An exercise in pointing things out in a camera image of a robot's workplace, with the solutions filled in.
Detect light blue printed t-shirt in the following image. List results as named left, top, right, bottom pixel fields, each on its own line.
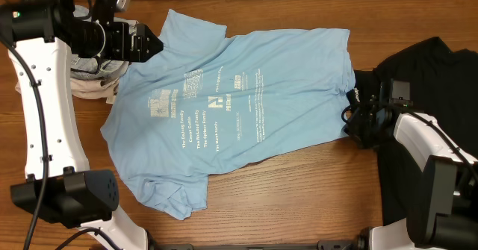
left=101, top=10, right=355, bottom=220

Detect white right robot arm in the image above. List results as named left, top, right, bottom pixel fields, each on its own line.
left=341, top=101, right=477, bottom=249

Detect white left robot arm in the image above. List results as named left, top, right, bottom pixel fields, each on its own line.
left=1, top=0, right=164, bottom=249

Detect folded light blue jeans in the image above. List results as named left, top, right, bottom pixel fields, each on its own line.
left=69, top=4, right=130, bottom=81

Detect folded beige garment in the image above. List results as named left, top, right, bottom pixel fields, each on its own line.
left=14, top=16, right=128, bottom=104

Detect black t-shirt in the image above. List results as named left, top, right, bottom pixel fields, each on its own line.
left=355, top=37, right=477, bottom=225

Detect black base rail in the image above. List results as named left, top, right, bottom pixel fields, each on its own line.
left=149, top=239, right=369, bottom=250

